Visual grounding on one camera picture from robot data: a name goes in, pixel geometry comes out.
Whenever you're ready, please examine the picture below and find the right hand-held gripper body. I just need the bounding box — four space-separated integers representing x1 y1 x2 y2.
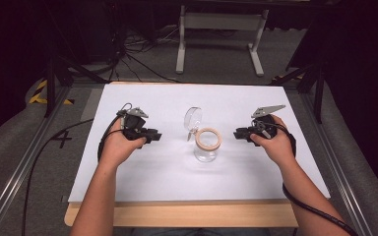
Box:
240 104 286 143

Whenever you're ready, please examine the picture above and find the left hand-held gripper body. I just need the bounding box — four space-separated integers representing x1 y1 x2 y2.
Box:
116 102 153 143

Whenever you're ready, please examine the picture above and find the clear glass jar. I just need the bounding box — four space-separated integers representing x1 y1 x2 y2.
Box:
183 106 222 163

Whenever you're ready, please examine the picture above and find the person's right hand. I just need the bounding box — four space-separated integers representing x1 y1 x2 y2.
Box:
249 114 297 166

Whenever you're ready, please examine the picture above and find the person's left hand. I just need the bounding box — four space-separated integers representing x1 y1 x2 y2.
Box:
99 127 148 169

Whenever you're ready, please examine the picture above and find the white paper sheet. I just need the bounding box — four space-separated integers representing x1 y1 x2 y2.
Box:
68 84 331 204

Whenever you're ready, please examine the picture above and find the black tripod stand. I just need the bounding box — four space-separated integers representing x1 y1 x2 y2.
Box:
43 48 109 118
269 58 326 125

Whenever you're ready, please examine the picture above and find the yellow black floor tape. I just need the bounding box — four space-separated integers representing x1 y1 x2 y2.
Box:
29 79 76 106

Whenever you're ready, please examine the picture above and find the white metal stand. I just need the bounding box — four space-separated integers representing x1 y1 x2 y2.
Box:
175 4 270 78

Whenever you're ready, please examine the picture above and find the bundle of floor cables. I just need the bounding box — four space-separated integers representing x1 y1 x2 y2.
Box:
107 19 185 85

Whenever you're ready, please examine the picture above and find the aluminium rail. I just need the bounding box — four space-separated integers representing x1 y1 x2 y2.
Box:
0 86 75 236
299 92 375 236

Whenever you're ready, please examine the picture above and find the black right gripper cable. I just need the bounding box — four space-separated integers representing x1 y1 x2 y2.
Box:
255 118 359 236

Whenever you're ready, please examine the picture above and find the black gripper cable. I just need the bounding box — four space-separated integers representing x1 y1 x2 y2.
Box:
21 102 134 236
255 118 359 236

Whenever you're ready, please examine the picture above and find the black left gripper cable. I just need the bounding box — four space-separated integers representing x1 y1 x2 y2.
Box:
21 102 134 236

